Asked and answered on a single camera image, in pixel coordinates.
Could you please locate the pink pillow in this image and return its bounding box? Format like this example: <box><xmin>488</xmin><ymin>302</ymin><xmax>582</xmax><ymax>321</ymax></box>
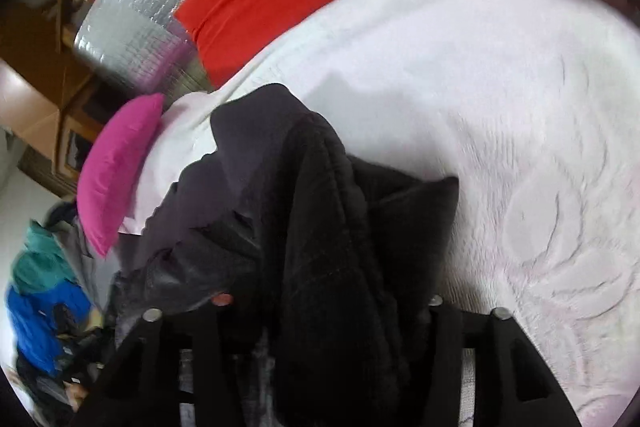
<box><xmin>76</xmin><ymin>93</ymin><xmax>166</xmax><ymax>258</ymax></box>

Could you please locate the red cushion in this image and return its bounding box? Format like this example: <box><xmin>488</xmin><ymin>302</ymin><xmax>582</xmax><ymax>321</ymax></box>
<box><xmin>173</xmin><ymin>0</ymin><xmax>343</xmax><ymax>88</ymax></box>

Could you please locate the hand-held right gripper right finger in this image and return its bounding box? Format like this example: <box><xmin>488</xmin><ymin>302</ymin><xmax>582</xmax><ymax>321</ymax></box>
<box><xmin>400</xmin><ymin>294</ymin><xmax>583</xmax><ymax>427</ymax></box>

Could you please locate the dark grey jacket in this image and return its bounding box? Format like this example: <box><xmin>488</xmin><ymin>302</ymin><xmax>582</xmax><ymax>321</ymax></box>
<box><xmin>112</xmin><ymin>83</ymin><xmax>461</xmax><ymax>427</ymax></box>

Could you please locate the white bed blanket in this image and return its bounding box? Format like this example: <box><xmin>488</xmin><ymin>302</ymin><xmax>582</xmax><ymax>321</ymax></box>
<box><xmin>115</xmin><ymin>0</ymin><xmax>640</xmax><ymax>427</ymax></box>

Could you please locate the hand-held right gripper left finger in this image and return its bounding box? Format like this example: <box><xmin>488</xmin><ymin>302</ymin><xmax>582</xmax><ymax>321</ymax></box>
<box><xmin>70</xmin><ymin>292</ymin><xmax>271</xmax><ymax>427</ymax></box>

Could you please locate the teal jacket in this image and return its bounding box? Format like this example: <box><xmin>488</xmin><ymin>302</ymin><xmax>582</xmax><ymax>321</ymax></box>
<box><xmin>11</xmin><ymin>224</ymin><xmax>76</xmax><ymax>295</ymax></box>

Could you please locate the wooden wardrobe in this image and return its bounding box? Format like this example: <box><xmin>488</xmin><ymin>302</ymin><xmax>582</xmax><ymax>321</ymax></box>
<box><xmin>0</xmin><ymin>2</ymin><xmax>113</xmax><ymax>198</ymax></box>

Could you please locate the dark cloth pile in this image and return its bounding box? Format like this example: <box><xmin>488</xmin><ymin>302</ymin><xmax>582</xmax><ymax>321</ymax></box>
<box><xmin>15</xmin><ymin>347</ymin><xmax>101</xmax><ymax>427</ymax></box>

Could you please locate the grey garment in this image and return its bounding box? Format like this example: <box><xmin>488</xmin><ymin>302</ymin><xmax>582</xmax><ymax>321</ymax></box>
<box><xmin>62</xmin><ymin>207</ymin><xmax>121</xmax><ymax>308</ymax></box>

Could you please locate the blue jacket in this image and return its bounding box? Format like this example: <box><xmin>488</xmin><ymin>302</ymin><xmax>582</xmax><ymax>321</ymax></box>
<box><xmin>6</xmin><ymin>282</ymin><xmax>93</xmax><ymax>375</ymax></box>

